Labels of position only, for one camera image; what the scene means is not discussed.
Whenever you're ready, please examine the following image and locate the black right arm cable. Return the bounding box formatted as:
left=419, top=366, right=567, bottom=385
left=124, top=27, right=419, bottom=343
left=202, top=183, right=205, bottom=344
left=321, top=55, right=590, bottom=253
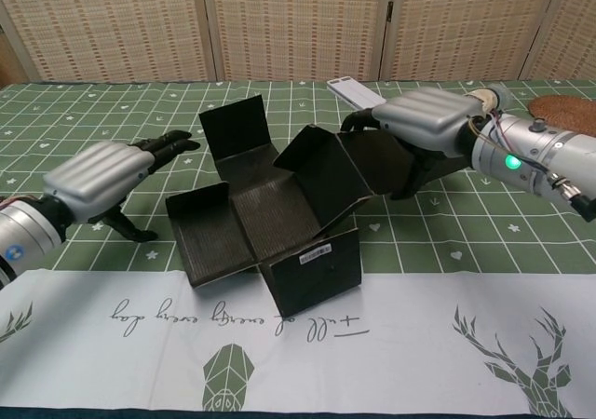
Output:
left=547, top=170, right=596, bottom=224

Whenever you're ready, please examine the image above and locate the bamboo folding screen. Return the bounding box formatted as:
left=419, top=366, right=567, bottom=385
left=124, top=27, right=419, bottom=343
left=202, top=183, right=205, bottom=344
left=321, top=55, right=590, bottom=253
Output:
left=0, top=0, right=596, bottom=85

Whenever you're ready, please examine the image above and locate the white folding stand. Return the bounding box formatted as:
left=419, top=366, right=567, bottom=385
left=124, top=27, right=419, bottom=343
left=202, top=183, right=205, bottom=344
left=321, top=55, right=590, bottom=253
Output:
left=326, top=76, right=387, bottom=111

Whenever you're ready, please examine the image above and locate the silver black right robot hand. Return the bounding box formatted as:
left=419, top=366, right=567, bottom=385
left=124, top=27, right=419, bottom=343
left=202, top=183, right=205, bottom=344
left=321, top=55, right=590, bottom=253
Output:
left=339, top=87, right=481, bottom=201

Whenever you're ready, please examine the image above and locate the cream mayonnaise squeeze bottle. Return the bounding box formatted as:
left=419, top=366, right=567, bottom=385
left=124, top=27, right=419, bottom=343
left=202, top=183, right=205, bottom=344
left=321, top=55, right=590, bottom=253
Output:
left=465, top=83, right=512, bottom=113

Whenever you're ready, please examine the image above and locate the black cardboard folding box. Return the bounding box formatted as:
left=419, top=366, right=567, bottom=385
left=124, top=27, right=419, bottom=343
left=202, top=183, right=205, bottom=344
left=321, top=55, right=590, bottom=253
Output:
left=165, top=95, right=462, bottom=317

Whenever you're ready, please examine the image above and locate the green grid deer tablecloth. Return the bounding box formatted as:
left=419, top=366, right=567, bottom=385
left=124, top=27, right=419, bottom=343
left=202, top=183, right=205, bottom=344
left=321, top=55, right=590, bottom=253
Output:
left=0, top=78, right=596, bottom=415

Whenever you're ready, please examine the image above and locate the round woven rattan coaster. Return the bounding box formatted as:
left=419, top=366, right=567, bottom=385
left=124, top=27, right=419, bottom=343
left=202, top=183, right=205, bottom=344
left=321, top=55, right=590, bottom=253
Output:
left=530, top=95, right=596, bottom=136

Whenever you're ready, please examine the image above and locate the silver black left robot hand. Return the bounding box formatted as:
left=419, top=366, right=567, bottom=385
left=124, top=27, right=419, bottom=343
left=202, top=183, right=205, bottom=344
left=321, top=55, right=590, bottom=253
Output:
left=42, top=129, right=202, bottom=243

